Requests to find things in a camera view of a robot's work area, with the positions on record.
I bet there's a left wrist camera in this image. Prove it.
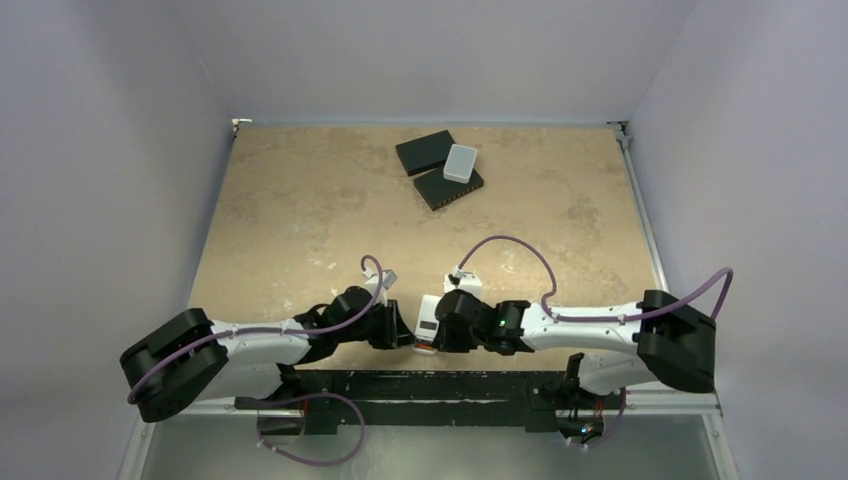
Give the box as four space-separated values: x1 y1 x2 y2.
362 267 397 293

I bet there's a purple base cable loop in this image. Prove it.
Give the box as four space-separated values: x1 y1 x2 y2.
256 392 368 468

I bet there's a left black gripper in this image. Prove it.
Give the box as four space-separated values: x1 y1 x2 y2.
336 298 417 349

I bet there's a black box rear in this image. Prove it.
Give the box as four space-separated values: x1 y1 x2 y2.
395 130 455 177

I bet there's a white plastic box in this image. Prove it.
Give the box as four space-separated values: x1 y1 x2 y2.
442 144 478 184

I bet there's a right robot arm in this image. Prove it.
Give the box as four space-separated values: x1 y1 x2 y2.
415 289 716 407

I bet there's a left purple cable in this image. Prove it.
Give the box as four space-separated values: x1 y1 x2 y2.
125 254 387 405

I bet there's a black base bar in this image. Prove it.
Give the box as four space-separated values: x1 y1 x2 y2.
234 354 623 436

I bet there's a black box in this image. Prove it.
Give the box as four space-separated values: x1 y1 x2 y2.
395 130 455 177
413 169 485 211

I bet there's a black box front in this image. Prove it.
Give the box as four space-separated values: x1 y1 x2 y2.
413 169 485 211

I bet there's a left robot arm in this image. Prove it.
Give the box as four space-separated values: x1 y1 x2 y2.
119 286 415 423

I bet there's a white remote control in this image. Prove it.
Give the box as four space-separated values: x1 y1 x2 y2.
412 295 441 355

